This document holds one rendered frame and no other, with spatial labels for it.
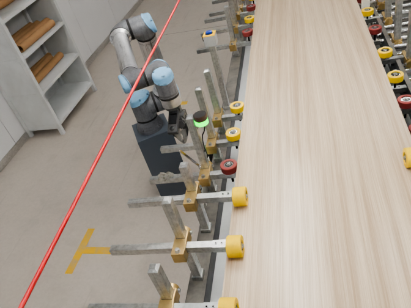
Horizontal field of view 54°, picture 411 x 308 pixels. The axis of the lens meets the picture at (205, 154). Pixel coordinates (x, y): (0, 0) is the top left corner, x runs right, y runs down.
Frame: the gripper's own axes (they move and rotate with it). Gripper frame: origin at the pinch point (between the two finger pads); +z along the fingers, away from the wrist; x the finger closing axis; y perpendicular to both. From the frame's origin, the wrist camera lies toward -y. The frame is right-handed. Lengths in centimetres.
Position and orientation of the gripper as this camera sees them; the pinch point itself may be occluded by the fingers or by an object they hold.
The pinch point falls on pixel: (183, 142)
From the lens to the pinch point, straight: 194.2
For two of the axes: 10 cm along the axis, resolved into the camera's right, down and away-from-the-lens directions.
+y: 1.4, -6.4, 7.5
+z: 2.4, 7.6, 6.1
